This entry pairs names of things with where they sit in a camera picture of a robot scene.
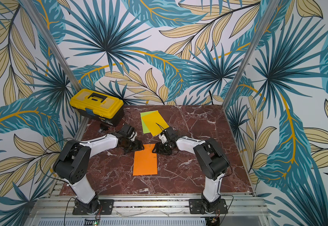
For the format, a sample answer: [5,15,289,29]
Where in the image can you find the yellow paper sheet stack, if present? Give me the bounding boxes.
[143,111,169,137]

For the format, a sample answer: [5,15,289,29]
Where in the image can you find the green paper sheet stack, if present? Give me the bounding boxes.
[140,111,156,134]

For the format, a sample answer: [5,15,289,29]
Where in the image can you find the orange paper sheet stack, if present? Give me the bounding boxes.
[133,144,158,176]

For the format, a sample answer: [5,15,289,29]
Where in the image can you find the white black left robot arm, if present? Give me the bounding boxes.
[53,124,144,204]

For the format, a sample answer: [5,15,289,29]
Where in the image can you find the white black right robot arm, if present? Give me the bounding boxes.
[153,127,230,204]

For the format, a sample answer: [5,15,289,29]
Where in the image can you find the yellow black toolbox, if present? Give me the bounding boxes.
[70,89,124,127]

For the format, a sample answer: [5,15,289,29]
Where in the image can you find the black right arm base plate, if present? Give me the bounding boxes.
[188,198,229,215]

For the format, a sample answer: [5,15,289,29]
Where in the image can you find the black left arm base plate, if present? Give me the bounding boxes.
[72,199,114,215]

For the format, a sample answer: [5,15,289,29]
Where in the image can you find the aluminium front rail frame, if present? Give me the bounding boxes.
[25,194,274,226]

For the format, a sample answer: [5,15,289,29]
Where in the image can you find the aluminium corner post right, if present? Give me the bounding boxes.
[222,0,279,111]

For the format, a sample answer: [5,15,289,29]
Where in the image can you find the aluminium corner post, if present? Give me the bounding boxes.
[20,0,81,92]
[222,0,279,111]

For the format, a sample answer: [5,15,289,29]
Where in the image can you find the aluminium corner post left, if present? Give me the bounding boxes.
[20,0,81,92]

